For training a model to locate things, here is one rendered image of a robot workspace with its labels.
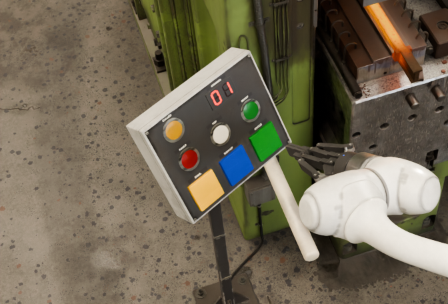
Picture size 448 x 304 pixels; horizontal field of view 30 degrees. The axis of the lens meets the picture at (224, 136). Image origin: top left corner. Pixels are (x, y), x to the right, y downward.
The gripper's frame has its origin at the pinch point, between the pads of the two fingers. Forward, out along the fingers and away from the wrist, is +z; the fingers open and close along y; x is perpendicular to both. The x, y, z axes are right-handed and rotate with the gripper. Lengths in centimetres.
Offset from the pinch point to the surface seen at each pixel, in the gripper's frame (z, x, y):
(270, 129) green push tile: 12.5, 2.2, 2.3
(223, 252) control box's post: 52, -45, -10
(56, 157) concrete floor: 158, -33, -14
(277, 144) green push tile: 12.5, -2.4, 2.2
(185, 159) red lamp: 12.9, 10.4, -21.0
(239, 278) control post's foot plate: 78, -77, 0
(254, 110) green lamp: 12.8, 9.1, 0.8
